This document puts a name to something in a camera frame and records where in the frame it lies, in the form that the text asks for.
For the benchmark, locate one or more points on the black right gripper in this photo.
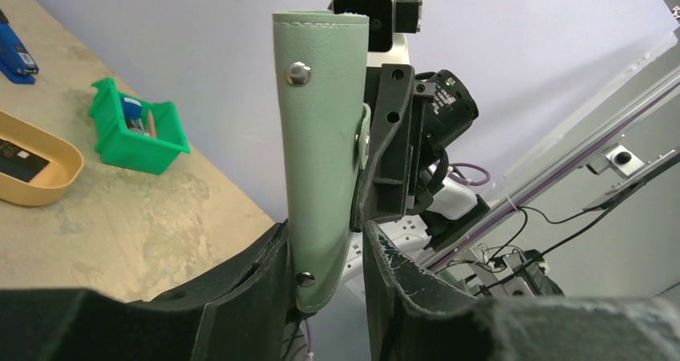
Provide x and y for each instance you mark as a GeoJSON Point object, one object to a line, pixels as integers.
{"type": "Point", "coordinates": [381, 191]}

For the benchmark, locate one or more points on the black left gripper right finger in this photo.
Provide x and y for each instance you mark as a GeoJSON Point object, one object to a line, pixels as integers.
{"type": "Point", "coordinates": [414, 315]}

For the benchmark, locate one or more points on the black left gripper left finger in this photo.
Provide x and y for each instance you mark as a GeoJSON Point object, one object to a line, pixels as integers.
{"type": "Point", "coordinates": [234, 311]}

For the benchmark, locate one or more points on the green card holder wallet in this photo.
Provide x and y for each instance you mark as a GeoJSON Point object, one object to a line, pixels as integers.
{"type": "Point", "coordinates": [320, 64]}

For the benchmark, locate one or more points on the green bin with pens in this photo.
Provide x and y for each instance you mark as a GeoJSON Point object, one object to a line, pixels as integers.
{"type": "Point", "coordinates": [134, 133]}

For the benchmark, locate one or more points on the black monitor panel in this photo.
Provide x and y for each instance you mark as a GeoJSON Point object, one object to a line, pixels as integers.
{"type": "Point", "coordinates": [633, 171]}

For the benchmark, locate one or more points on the orange oval tray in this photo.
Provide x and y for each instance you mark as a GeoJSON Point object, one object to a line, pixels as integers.
{"type": "Point", "coordinates": [66, 163]}

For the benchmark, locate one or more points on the blue stapler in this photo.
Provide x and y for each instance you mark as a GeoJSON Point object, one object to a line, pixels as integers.
{"type": "Point", "coordinates": [17, 64]}

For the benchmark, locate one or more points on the aluminium frame post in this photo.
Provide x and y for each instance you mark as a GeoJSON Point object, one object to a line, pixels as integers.
{"type": "Point", "coordinates": [562, 164]}

